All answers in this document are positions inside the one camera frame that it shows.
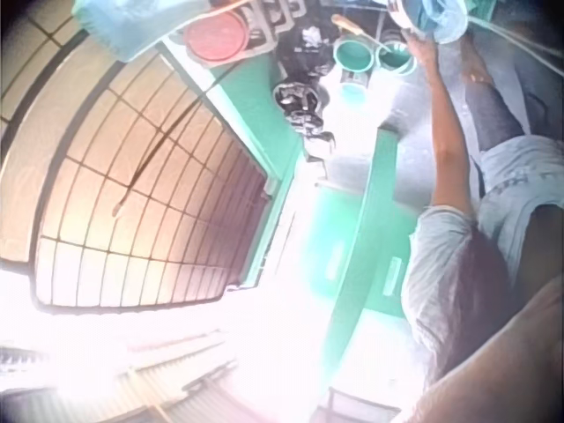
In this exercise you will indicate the corrugated metal sheet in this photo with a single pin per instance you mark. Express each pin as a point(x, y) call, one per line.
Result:
point(176, 383)

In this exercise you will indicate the blue cloth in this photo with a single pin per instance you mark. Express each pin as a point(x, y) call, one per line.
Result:
point(425, 13)

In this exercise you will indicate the person's left fingers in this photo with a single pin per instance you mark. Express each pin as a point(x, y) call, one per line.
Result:
point(414, 39)

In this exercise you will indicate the large pale blue tub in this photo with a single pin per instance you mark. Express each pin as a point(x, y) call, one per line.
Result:
point(128, 24)

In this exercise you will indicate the black plastic bag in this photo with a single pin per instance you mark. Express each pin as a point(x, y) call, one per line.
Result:
point(308, 48)

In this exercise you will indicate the person's left hand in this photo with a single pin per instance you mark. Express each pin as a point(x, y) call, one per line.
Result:
point(422, 49)

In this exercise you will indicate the green cabinet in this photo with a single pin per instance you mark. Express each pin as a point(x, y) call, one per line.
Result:
point(374, 229)

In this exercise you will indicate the grey plastic crate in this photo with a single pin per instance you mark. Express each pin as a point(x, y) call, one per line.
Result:
point(273, 20)

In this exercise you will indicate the white bowl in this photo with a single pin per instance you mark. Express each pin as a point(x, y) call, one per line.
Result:
point(403, 15)

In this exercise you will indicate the light blue plastic basin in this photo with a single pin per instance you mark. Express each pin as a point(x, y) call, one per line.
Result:
point(451, 24)

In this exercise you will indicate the person's legs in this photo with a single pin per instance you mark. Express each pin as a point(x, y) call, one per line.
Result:
point(493, 110)

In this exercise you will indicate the red round plastic basin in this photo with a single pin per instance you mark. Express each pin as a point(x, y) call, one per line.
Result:
point(216, 37)

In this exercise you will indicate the teal plastic bucket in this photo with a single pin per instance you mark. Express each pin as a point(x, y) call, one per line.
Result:
point(396, 57)
point(352, 55)

